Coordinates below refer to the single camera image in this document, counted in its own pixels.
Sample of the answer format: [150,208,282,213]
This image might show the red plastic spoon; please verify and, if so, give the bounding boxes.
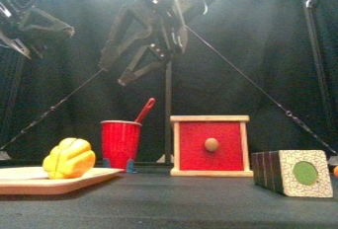
[134,97,158,124]

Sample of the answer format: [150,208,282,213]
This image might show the blue cup holder clips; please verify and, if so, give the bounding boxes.
[102,158,138,174]

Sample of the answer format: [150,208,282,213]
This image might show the wooden box with slot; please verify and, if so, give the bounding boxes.
[168,114,255,178]

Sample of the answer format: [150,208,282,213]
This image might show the red plastic cup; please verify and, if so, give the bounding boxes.
[99,119,144,172]

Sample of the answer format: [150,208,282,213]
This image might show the patterned block with green circle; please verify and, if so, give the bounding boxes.
[250,149,335,198]

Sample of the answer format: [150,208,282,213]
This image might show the black vertical frame pole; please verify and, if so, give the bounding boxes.
[163,59,174,166]

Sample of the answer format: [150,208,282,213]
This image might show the red drawer with wooden knob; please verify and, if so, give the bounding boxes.
[176,120,246,172]

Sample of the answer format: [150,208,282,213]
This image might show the black slanted frame post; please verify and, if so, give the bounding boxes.
[297,0,335,137]

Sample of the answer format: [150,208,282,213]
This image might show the wooden cutting board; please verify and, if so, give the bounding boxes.
[0,166,126,196]

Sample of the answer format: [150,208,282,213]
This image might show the yellow bell pepper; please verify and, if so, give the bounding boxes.
[41,136,98,180]

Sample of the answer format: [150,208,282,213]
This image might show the steel brace cable with turnbuckle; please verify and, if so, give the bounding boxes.
[183,25,338,157]

